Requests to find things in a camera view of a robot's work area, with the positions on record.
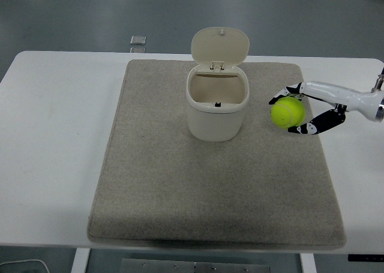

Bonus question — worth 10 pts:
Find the cream box with hinged lid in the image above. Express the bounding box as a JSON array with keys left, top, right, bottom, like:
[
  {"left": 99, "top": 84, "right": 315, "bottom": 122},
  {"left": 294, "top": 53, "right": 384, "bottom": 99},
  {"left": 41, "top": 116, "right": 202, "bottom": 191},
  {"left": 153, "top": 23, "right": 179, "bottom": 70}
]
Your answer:
[{"left": 185, "top": 27, "right": 250, "bottom": 143}]

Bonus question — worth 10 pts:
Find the grey metal plate with screws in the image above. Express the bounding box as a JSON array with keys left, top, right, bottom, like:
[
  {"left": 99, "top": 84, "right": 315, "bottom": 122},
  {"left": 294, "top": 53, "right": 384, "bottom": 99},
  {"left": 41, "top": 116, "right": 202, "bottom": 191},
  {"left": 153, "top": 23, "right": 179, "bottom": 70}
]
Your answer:
[{"left": 120, "top": 257, "right": 271, "bottom": 273}]

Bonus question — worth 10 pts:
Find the grey-beige felt mat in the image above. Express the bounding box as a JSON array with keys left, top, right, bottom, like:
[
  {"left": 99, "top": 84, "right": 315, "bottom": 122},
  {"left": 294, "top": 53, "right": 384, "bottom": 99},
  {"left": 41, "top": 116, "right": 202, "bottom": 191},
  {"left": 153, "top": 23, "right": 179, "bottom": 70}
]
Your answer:
[{"left": 86, "top": 59, "right": 347, "bottom": 250}]

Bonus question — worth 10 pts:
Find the black table control panel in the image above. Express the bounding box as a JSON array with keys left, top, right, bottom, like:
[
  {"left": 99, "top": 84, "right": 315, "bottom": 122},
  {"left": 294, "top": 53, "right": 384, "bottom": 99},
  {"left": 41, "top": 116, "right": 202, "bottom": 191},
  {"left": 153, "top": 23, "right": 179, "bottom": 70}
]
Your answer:
[{"left": 347, "top": 254, "right": 384, "bottom": 262}]

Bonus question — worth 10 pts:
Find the white table leg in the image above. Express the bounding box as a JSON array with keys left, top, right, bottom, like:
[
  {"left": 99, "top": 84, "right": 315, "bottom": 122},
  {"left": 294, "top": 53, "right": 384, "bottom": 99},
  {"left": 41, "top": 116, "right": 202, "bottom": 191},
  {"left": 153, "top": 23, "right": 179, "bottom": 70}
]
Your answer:
[
  {"left": 71, "top": 247, "right": 91, "bottom": 273},
  {"left": 299, "top": 252, "right": 316, "bottom": 273}
]

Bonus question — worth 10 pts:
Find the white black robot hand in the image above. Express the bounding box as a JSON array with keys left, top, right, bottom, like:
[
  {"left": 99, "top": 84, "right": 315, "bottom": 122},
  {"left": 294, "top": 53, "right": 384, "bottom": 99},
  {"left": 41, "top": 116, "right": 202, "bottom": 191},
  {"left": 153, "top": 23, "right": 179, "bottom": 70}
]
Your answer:
[{"left": 268, "top": 80, "right": 384, "bottom": 136}]

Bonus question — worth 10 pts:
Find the white cable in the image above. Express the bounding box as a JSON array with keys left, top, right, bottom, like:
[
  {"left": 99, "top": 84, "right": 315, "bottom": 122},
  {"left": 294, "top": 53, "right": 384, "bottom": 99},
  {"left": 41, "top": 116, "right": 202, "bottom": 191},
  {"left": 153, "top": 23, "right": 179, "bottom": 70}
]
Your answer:
[{"left": 0, "top": 258, "right": 50, "bottom": 273}]

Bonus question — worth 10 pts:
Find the yellow-green tennis ball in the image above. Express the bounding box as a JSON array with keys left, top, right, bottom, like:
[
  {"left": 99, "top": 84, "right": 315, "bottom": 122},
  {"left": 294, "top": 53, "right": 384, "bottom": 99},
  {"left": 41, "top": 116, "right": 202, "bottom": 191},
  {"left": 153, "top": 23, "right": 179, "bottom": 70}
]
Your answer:
[{"left": 271, "top": 96, "right": 307, "bottom": 130}]

